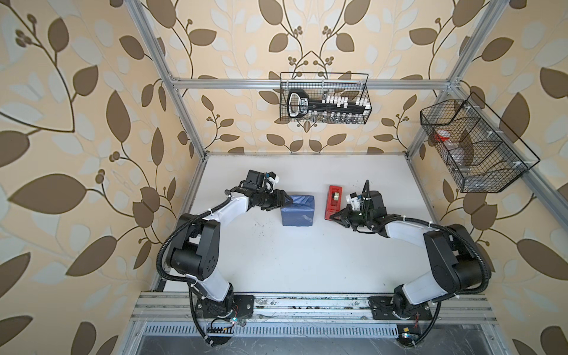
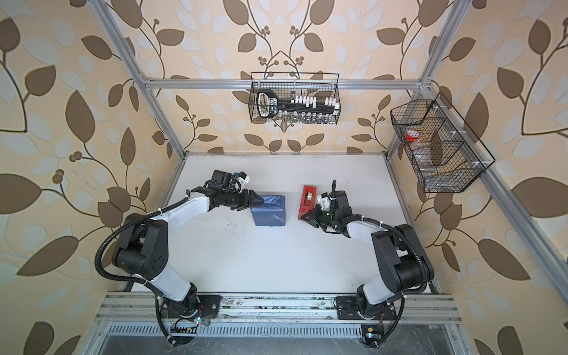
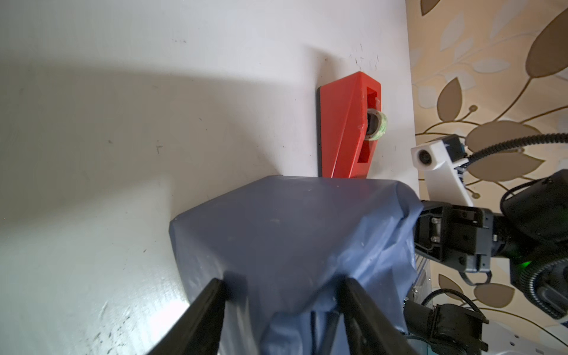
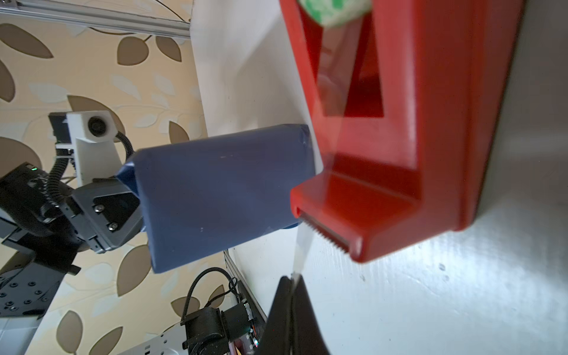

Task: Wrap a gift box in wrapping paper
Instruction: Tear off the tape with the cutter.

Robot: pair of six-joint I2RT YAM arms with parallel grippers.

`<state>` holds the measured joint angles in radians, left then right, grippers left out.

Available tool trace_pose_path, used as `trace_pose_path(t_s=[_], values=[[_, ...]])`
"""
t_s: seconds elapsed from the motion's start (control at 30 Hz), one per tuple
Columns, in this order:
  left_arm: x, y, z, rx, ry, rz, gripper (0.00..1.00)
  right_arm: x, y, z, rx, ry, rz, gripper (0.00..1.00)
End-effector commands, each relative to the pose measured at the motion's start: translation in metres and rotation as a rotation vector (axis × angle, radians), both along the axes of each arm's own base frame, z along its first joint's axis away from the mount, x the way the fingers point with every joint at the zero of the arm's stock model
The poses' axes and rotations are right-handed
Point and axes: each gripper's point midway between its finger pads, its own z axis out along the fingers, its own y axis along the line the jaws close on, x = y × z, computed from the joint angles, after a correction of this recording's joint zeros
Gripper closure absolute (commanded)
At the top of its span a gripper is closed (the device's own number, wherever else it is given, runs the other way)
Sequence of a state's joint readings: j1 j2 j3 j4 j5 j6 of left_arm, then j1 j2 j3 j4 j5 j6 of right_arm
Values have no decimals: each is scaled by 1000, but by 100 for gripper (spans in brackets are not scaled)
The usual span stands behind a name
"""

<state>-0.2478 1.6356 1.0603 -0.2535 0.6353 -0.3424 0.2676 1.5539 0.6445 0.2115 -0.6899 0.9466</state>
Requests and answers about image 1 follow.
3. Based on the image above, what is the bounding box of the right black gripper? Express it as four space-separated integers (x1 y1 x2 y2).
329 204 372 231

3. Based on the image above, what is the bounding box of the light blue wrapping paper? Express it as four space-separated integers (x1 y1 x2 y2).
280 195 315 227

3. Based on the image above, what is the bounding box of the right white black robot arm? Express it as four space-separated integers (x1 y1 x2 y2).
329 180 491 320

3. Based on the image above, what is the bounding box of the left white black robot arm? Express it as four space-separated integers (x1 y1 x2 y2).
156 170 293 317

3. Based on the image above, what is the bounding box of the red tape dispenser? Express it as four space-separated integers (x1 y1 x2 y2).
325 186 343 220

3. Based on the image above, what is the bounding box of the black socket wrench set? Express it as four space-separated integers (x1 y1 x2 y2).
280 89 372 123

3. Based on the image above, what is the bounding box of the red capped clear container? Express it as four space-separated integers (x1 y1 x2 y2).
433 130 451 143

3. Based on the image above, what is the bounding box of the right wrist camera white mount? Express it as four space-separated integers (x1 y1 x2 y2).
346 192 362 211

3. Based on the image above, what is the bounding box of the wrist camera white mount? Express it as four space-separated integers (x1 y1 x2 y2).
346 192 362 211
264 172 280 187

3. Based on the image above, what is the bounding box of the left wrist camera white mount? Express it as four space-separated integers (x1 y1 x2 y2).
264 172 280 187

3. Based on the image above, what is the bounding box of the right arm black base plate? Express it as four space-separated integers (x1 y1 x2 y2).
368 294 433 321

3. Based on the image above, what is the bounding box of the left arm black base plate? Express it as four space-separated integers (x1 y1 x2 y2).
197 294 255 319

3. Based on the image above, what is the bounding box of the black wire basket back wall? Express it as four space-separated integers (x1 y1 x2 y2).
279 71 372 125

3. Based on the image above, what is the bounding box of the black wire basket wall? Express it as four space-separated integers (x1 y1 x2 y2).
279 71 372 125
420 92 541 194

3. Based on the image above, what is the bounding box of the black wire basket right wall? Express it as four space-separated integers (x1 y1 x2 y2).
420 92 541 194

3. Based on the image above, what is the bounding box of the aluminium front rail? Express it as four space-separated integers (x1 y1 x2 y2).
131 292 498 325

